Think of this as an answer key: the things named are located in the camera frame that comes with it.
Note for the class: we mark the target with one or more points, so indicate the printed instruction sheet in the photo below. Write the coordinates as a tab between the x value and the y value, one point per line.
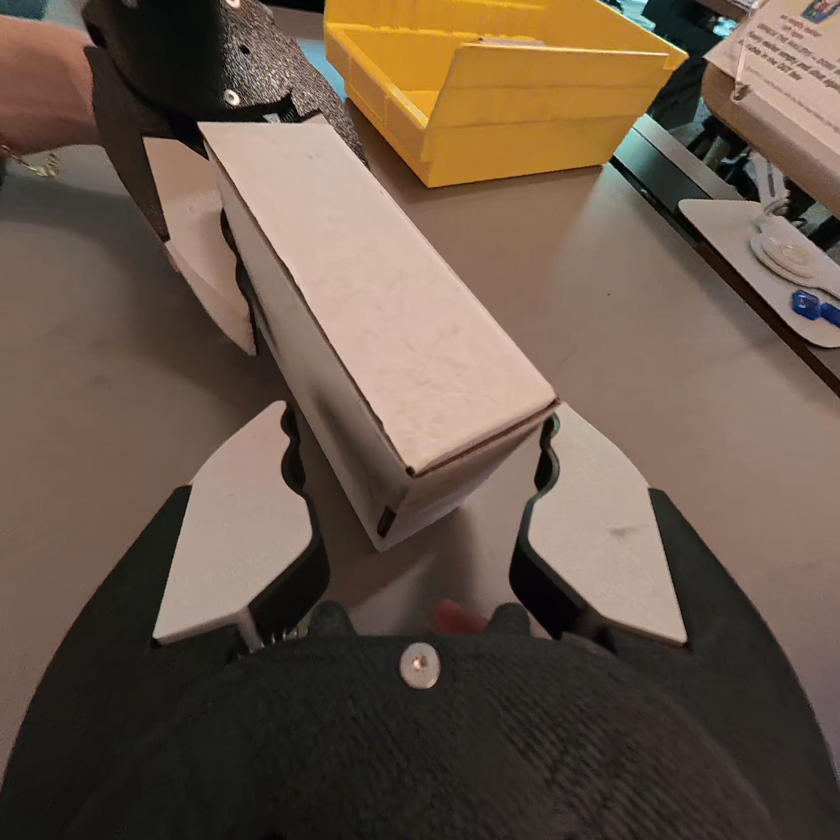
794	65

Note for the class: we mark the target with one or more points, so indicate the person's right hand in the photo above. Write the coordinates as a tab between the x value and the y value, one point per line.
456	615

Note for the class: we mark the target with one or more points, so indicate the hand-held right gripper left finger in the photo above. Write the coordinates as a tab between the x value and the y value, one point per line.
229	544

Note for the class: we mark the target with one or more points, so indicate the yellow plastic bin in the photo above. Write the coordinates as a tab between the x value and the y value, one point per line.
525	131

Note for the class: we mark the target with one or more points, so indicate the small square blue plastic piece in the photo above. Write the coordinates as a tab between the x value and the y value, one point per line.
807	306

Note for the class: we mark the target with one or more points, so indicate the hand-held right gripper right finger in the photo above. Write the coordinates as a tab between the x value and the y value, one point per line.
604	544

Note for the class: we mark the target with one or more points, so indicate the person's left hand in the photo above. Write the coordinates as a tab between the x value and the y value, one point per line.
52	92

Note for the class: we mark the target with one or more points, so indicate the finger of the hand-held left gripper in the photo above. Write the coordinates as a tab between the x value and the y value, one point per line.
197	262

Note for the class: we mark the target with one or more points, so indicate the white stand base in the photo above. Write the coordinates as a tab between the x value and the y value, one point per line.
722	229

